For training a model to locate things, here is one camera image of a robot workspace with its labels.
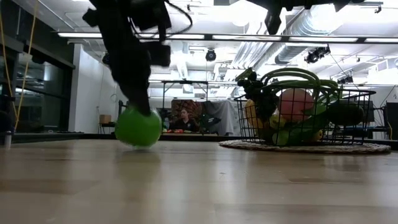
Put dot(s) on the cardboard box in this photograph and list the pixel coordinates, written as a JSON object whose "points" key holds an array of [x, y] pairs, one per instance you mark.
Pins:
{"points": [[105, 119]]}

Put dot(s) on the round woven placemat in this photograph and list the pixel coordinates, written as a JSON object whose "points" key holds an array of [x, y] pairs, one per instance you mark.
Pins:
{"points": [[304, 148]]}

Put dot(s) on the overhead light bar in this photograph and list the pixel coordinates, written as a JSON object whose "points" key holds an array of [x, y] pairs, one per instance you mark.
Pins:
{"points": [[233, 37]]}

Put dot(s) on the dark grape bunch with leaf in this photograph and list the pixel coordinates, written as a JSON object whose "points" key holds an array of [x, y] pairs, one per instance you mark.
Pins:
{"points": [[264, 96]]}

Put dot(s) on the small white cylinder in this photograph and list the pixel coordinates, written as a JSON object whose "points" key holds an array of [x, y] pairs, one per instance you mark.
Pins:
{"points": [[7, 140]]}

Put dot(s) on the bright green apple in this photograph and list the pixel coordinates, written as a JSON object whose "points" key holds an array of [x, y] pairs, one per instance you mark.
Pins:
{"points": [[136, 129]]}

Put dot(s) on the round black ceiling lamp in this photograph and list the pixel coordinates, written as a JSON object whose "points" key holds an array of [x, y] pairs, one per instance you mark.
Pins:
{"points": [[211, 55]]}

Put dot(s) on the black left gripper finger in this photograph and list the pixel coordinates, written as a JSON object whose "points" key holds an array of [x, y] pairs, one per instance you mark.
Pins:
{"points": [[138, 96]]}

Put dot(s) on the black stand frame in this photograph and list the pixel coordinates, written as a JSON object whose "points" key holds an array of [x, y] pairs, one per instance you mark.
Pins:
{"points": [[163, 93]]}

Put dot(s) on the green pear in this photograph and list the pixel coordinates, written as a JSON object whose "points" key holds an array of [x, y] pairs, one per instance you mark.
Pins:
{"points": [[278, 122]]}

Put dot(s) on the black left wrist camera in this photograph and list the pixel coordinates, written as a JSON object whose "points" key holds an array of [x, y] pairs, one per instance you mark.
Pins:
{"points": [[161, 54]]}

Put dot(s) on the black ceiling spotlight cluster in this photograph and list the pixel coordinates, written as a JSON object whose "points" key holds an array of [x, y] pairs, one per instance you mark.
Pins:
{"points": [[317, 54]]}

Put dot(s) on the grey cloth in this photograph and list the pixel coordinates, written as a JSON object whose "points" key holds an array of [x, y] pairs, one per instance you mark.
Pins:
{"points": [[224, 115]]}

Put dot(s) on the dark green avocado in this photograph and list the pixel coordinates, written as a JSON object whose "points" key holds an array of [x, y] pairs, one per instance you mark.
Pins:
{"points": [[345, 113]]}

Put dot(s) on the small black ceiling fixture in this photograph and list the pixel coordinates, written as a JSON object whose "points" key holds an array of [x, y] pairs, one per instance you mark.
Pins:
{"points": [[345, 79]]}

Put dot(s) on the yellow lemon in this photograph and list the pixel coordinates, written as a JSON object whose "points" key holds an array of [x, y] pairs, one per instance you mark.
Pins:
{"points": [[317, 136]]}

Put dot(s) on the pink peach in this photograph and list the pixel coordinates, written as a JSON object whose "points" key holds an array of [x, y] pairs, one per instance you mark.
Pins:
{"points": [[295, 104]]}

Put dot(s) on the patterned tapestry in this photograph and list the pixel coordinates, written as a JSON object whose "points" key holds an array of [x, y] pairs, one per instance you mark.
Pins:
{"points": [[192, 105]]}

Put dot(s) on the black box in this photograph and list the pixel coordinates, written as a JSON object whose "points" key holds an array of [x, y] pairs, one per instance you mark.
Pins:
{"points": [[392, 119]]}

